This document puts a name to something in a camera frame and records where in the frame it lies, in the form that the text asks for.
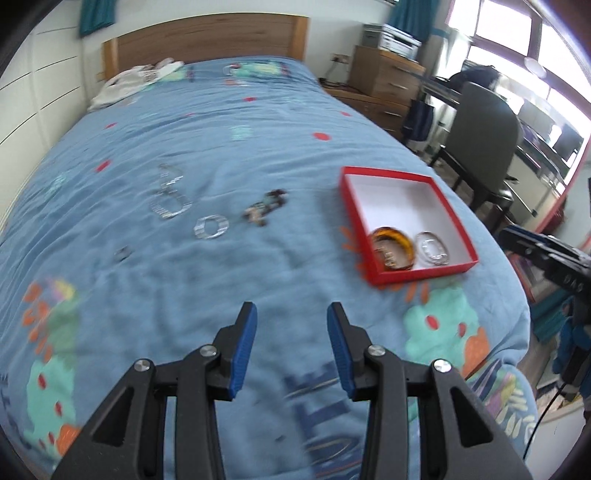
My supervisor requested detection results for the white printer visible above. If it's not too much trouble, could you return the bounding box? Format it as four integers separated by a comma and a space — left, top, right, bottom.
361, 23, 422, 58

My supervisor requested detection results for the white wardrobe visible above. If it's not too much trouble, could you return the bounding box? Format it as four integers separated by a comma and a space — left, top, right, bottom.
0, 18, 90, 158

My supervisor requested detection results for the wooden drawer cabinet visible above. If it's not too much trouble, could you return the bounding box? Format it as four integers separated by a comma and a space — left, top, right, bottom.
323, 45, 426, 139

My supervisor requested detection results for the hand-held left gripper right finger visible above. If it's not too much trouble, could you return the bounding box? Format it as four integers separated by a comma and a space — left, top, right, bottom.
326, 302, 534, 480

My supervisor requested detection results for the white garment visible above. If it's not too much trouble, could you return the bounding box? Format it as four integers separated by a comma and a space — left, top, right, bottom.
88, 57, 186, 112

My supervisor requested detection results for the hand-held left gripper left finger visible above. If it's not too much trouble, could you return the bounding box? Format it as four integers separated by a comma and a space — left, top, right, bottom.
51, 301, 258, 480

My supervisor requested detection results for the orange amber bangle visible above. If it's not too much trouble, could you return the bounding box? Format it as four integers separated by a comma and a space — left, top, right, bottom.
368, 225, 415, 259

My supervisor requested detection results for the plain silver bangle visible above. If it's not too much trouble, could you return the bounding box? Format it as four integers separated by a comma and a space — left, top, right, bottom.
414, 231, 452, 268

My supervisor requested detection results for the blue printed blanket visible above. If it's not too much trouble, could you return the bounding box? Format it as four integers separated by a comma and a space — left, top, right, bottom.
0, 56, 539, 480

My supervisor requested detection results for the dark backpack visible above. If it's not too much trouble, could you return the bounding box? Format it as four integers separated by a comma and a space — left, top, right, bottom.
448, 65, 502, 93

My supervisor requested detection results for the black cable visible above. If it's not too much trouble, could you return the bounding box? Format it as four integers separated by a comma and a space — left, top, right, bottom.
522, 378, 573, 462

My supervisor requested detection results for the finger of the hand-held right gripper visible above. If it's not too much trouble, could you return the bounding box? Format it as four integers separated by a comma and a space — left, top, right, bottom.
499, 224, 578, 268

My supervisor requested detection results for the silver chain necklace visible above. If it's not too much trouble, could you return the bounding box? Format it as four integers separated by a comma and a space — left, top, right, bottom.
148, 162, 194, 221

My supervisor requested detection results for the beaded bracelet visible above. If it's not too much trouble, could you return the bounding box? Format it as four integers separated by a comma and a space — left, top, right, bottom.
244, 188, 291, 228

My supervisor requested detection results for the teal curtain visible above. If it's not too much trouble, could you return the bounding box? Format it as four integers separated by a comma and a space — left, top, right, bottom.
78, 0, 115, 38
386, 0, 437, 43

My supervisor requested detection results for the glass desk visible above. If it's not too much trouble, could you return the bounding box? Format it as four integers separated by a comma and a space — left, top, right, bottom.
418, 74, 571, 197

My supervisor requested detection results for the computer monitor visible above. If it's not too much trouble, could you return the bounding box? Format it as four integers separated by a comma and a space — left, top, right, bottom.
553, 124, 585, 163

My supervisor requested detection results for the person's right hand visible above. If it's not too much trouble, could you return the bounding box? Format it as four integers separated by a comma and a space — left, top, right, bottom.
552, 295, 591, 386

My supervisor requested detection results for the dark blue bag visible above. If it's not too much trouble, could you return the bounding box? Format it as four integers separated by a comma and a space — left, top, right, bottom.
401, 98, 437, 151

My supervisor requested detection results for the red cardboard box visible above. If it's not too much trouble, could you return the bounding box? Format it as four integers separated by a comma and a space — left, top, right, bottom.
340, 166, 479, 286

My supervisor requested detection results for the wooden headboard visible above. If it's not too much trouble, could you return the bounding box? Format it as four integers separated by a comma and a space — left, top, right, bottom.
102, 16, 309, 84

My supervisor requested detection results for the grey office chair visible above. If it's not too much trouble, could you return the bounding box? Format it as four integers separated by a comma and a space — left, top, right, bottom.
427, 80, 527, 232

